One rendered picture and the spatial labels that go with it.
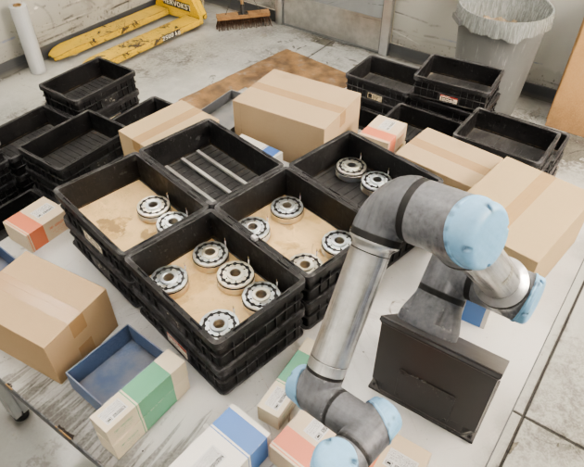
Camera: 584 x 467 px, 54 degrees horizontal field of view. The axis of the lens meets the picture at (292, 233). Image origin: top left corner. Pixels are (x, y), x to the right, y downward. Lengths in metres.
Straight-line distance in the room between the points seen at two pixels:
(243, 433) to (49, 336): 0.54
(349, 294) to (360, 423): 0.22
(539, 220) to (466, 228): 0.90
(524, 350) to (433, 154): 0.74
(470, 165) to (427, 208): 1.10
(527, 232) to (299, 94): 1.01
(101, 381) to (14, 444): 0.90
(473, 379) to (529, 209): 0.68
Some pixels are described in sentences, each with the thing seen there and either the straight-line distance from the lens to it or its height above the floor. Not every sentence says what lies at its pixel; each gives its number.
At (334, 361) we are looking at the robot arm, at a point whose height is 1.13.
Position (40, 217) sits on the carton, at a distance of 2.03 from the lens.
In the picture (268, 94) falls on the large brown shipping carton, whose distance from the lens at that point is 2.26.
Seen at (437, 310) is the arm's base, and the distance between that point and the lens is 1.36.
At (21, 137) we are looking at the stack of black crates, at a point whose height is 0.38.
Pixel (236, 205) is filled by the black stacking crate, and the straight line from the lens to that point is 1.72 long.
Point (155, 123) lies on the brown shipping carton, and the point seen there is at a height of 0.86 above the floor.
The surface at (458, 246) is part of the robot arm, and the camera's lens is 0.92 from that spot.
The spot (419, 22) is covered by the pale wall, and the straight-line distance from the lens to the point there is 4.53.
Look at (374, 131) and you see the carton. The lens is 2.15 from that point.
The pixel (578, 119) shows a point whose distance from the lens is 4.07.
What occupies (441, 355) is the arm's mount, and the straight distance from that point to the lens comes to 1.31.
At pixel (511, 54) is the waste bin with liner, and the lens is 3.75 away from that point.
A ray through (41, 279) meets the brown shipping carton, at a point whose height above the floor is 0.86.
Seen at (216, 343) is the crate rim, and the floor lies 0.93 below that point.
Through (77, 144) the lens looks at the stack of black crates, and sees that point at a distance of 2.89.
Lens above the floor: 2.00
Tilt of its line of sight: 43 degrees down
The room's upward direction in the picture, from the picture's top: straight up
